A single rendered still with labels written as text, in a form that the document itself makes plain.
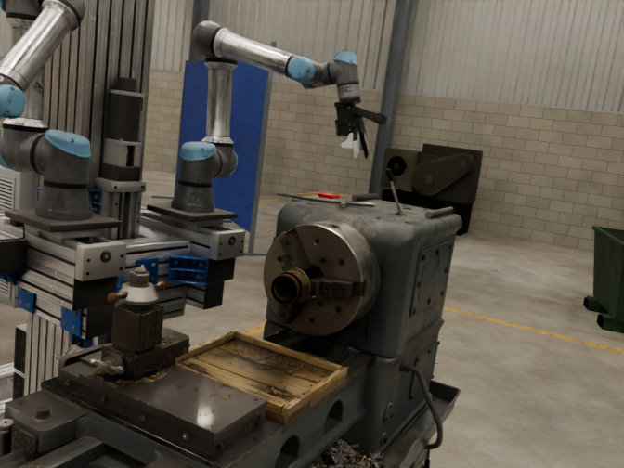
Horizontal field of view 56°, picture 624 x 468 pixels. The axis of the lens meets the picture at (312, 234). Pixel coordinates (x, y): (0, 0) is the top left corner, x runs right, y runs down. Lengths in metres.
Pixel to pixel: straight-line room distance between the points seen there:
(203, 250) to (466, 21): 10.45
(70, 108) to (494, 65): 10.36
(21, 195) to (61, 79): 0.41
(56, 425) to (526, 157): 10.79
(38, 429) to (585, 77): 11.05
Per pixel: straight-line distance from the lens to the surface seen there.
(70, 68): 2.01
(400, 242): 1.67
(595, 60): 11.64
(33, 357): 2.29
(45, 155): 1.75
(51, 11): 1.70
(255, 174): 6.64
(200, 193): 2.04
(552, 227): 11.54
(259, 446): 1.13
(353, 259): 1.56
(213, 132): 2.17
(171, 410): 1.11
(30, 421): 1.23
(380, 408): 1.82
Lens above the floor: 1.49
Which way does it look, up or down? 10 degrees down
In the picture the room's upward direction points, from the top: 7 degrees clockwise
